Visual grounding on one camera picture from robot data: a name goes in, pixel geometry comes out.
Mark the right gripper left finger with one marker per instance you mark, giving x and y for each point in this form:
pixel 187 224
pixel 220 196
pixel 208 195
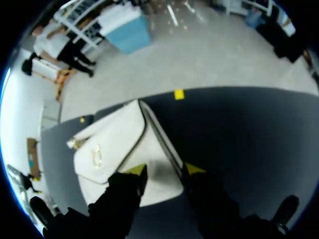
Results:
pixel 119 196

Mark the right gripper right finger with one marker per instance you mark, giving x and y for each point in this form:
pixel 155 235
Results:
pixel 207 199

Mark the person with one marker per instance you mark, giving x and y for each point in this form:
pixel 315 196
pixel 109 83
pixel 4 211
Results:
pixel 47 43

